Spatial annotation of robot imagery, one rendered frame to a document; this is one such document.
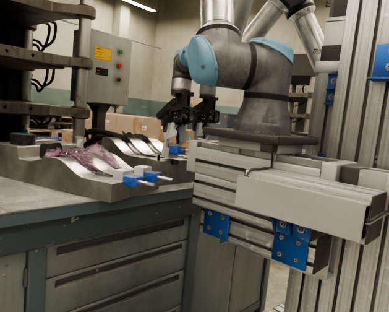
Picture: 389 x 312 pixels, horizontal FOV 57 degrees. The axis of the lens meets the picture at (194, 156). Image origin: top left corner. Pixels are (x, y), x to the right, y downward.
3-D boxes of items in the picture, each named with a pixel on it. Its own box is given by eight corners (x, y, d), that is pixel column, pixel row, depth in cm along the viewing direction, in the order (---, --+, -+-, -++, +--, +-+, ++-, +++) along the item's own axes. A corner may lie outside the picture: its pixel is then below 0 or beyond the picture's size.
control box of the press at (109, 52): (119, 273, 230) (136, 39, 212) (75, 288, 207) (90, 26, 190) (99, 262, 244) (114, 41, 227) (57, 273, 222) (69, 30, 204)
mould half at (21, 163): (158, 189, 123) (161, 157, 122) (111, 203, 100) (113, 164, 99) (52, 167, 144) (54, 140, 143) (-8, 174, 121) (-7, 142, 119)
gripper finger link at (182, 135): (187, 149, 131) (185, 124, 131) (175, 149, 135) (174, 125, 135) (193, 148, 134) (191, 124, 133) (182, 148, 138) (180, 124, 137)
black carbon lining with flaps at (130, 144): (186, 162, 146) (188, 138, 145) (157, 163, 134) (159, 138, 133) (133, 150, 169) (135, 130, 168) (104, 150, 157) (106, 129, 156)
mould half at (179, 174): (205, 180, 147) (209, 148, 145) (158, 186, 128) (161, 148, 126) (131, 161, 180) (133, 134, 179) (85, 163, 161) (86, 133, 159)
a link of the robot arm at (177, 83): (167, 79, 133) (182, 85, 139) (166, 91, 133) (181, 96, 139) (182, 76, 128) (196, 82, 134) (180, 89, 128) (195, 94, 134)
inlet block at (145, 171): (175, 187, 115) (177, 171, 115) (167, 189, 111) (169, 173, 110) (141, 180, 121) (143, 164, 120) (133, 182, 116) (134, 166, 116)
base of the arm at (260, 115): (300, 135, 95) (305, 98, 94) (272, 135, 84) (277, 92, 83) (253, 130, 105) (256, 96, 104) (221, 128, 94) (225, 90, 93)
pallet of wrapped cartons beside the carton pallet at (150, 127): (161, 175, 583) (166, 118, 571) (126, 181, 517) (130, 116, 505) (110, 163, 650) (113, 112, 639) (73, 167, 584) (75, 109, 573)
